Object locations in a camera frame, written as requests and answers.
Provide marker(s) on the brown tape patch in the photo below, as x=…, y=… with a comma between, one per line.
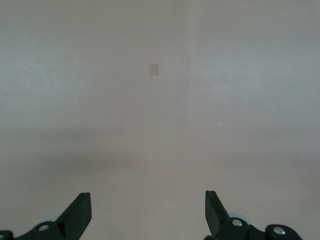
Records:
x=154, y=69

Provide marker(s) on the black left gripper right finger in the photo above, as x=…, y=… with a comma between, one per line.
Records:
x=216, y=215

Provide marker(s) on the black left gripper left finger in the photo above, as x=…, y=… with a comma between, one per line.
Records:
x=75, y=217

